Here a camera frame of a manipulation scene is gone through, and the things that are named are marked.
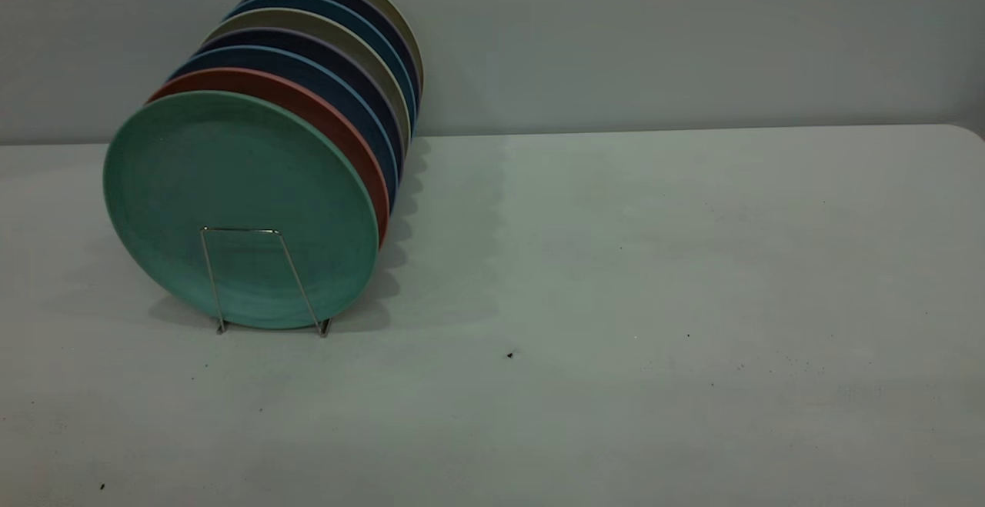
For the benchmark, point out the pink round plate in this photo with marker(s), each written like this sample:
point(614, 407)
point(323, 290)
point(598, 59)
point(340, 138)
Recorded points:
point(354, 141)

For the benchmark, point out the teal blue round plate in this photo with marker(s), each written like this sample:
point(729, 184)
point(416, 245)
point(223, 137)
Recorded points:
point(346, 18)

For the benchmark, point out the green round plate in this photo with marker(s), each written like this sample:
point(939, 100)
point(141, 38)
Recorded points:
point(231, 199)

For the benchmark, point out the navy plate light-blue rim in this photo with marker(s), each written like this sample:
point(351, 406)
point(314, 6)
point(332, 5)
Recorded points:
point(346, 91)

